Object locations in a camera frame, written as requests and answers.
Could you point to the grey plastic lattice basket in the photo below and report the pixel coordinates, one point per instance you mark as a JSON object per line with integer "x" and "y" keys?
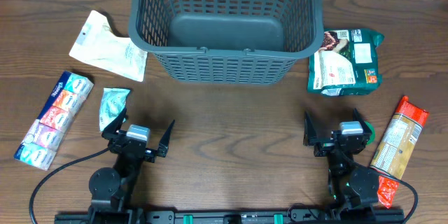
{"x": 227, "y": 41}

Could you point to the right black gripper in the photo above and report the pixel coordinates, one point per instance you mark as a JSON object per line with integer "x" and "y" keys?
{"x": 333, "y": 147}

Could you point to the mint green wipes packet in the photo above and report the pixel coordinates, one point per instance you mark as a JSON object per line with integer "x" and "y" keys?
{"x": 113, "y": 102}

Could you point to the beige paper pouch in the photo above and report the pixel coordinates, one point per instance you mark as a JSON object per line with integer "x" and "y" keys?
{"x": 96, "y": 45}

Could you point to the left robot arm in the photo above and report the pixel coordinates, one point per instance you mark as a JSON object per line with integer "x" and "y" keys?
{"x": 112, "y": 187}

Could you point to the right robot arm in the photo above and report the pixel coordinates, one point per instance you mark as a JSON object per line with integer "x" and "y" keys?
{"x": 351, "y": 186}

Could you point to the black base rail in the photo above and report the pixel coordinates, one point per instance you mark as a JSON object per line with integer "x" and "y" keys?
{"x": 293, "y": 216}

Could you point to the dark green food bag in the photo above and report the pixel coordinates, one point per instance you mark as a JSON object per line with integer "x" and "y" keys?
{"x": 346, "y": 63}

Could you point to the orange spaghetti packet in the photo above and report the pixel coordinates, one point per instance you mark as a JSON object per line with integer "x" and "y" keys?
{"x": 396, "y": 146}

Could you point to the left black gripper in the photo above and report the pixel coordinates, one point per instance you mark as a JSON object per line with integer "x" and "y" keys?
{"x": 131, "y": 147}

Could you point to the multicolour tissue pack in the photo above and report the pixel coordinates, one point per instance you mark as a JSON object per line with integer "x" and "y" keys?
{"x": 41, "y": 142}

